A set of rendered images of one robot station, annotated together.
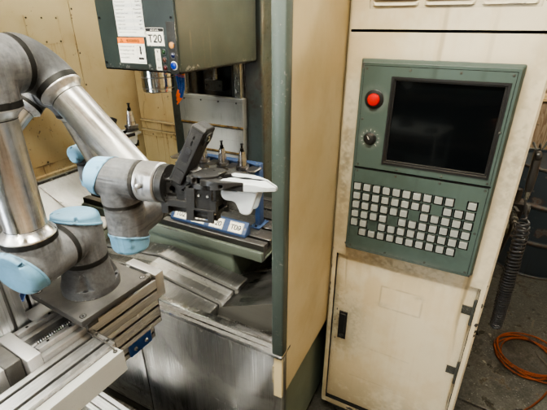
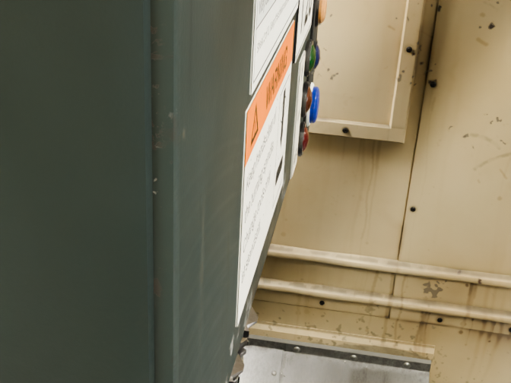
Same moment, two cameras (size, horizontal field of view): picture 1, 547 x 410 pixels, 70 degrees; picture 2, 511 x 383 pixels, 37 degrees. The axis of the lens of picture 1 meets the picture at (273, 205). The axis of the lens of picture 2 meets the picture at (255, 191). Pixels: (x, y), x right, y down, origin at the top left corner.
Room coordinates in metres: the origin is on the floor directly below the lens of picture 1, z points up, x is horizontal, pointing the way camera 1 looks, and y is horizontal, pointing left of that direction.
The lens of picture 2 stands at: (1.96, 0.96, 1.87)
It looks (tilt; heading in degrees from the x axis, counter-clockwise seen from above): 27 degrees down; 251
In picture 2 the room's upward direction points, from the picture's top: 3 degrees clockwise
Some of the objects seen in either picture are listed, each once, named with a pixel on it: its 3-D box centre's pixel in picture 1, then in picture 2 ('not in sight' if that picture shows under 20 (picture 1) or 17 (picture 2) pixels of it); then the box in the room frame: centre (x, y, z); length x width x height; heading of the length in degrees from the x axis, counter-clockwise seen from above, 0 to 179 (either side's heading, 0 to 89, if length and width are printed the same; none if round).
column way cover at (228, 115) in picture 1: (213, 137); not in sight; (2.44, 0.38, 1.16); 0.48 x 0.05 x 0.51; 63
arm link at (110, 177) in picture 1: (118, 179); not in sight; (0.69, 0.29, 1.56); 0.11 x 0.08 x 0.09; 73
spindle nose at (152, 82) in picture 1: (157, 78); not in sight; (2.05, 0.59, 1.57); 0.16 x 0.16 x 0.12
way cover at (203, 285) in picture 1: (154, 272); not in sight; (1.60, 0.59, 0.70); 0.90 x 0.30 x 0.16; 63
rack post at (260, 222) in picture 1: (259, 198); not in sight; (1.73, 0.07, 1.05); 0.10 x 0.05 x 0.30; 153
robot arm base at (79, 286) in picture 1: (88, 269); not in sight; (0.89, 0.51, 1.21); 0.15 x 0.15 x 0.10
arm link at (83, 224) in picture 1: (76, 233); not in sight; (0.88, 0.51, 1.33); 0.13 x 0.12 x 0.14; 163
